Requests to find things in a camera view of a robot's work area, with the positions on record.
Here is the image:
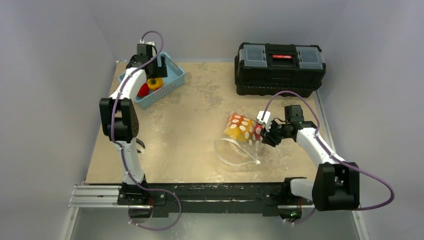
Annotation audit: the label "orange fake fruit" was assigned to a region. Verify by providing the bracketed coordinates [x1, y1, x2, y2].
[146, 77, 164, 91]

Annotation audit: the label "red fake apple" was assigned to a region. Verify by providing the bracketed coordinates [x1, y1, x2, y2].
[137, 83, 150, 98]

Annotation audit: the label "polka dot zip top bag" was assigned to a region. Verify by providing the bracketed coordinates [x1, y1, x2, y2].
[213, 111, 263, 167]

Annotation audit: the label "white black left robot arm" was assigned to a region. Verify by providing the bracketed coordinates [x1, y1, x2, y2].
[99, 42, 167, 205]

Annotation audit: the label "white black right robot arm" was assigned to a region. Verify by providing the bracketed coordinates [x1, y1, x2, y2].
[256, 105, 360, 212]

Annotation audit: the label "light blue perforated basket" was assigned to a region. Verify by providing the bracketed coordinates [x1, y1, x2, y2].
[134, 52, 185, 109]

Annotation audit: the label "black plastic toolbox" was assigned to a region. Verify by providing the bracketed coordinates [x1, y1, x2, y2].
[234, 42, 327, 98]

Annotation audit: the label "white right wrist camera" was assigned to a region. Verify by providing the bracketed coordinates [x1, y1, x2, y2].
[256, 110, 272, 129]

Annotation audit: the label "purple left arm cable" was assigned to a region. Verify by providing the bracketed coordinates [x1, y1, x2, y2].
[110, 30, 165, 186]

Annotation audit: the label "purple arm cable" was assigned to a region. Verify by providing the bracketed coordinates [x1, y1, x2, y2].
[263, 90, 395, 212]
[110, 30, 165, 186]

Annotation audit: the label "black handled pliers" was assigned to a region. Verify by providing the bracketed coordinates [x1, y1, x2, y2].
[136, 138, 146, 154]

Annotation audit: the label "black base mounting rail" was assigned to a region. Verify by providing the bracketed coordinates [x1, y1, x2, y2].
[117, 182, 314, 219]

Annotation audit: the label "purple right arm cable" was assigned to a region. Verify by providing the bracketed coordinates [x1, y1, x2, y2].
[263, 90, 395, 212]

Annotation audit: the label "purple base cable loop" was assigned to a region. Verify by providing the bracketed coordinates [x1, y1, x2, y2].
[128, 188, 183, 232]

